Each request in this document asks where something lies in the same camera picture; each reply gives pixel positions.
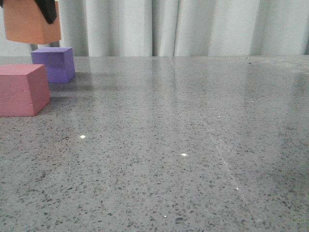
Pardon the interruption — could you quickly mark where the orange foam cube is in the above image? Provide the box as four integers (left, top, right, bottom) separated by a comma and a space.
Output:
1, 0, 61, 44

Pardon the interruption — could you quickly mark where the pink foam cube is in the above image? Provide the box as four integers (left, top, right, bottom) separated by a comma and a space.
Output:
0, 64, 50, 116

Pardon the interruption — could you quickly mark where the purple foam cube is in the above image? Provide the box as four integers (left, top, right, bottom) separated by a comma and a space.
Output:
31, 47, 75, 83

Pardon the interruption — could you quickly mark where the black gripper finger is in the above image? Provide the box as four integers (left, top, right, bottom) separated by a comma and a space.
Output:
35, 0, 57, 24

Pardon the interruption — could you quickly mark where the pale green curtain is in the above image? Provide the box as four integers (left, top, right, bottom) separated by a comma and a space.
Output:
0, 0, 309, 58

